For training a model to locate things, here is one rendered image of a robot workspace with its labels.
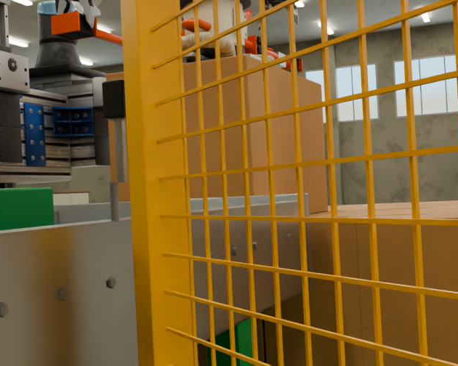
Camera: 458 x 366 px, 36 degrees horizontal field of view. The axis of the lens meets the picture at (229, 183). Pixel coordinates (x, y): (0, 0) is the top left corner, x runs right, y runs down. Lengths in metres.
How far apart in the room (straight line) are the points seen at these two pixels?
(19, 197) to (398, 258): 0.93
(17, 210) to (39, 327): 0.18
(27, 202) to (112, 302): 0.16
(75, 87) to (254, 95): 0.73
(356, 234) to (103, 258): 0.86
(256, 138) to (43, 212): 0.87
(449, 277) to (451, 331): 0.11
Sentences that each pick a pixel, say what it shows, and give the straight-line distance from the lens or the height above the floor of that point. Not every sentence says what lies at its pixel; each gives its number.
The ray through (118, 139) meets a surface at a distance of 0.83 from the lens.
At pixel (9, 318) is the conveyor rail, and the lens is 0.70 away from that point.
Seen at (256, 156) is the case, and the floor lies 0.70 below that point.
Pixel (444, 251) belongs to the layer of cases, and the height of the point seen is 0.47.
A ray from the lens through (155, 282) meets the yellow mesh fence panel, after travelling 0.75.
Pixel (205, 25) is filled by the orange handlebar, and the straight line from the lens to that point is 1.92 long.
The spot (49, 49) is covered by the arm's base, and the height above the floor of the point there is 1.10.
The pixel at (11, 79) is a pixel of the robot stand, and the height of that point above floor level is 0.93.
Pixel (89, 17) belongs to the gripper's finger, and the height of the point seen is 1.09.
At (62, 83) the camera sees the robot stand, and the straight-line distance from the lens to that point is 2.27.
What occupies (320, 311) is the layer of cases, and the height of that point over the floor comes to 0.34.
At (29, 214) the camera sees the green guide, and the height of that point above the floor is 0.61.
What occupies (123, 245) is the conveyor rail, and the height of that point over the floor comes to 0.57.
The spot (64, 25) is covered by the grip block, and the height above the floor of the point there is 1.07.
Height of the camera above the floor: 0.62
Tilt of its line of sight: 1 degrees up
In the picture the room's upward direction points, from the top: 3 degrees counter-clockwise
